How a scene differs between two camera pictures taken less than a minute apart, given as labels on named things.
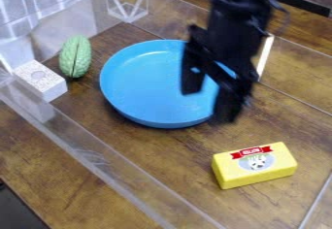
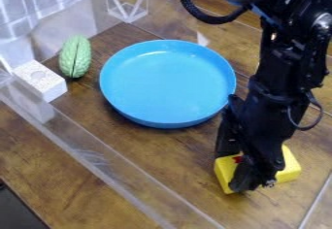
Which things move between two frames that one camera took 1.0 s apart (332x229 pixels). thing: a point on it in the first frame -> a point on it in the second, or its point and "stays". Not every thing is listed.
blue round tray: x=142 y=82 stays
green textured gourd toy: x=75 y=56 stays
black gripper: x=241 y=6 -> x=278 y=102
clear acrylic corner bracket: x=127 y=12 stays
